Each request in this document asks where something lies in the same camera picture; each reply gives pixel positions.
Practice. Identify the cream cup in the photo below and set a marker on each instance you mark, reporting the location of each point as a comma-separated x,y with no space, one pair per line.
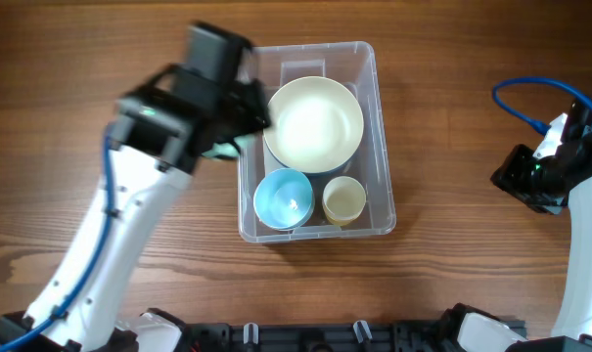
344,196

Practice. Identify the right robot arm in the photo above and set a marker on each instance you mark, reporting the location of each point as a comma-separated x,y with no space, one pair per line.
478,331

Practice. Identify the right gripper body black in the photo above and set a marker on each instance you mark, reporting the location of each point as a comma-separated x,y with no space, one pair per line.
531,180

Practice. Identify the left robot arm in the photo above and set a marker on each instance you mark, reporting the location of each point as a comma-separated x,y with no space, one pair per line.
204,107

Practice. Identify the blue plate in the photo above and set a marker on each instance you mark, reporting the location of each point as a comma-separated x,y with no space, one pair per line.
320,172

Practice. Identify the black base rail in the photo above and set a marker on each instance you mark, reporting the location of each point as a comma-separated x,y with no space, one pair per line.
402,336

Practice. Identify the cream plate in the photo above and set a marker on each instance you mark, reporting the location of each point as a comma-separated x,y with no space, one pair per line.
316,124

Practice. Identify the light blue bowl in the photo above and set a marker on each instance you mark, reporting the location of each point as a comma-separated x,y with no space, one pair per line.
284,199

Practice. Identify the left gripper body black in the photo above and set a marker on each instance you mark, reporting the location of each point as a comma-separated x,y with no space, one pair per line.
248,106

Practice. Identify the yellow cup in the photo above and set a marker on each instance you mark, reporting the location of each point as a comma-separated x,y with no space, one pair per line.
341,221

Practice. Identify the green bowl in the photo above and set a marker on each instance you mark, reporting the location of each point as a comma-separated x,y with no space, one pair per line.
231,150

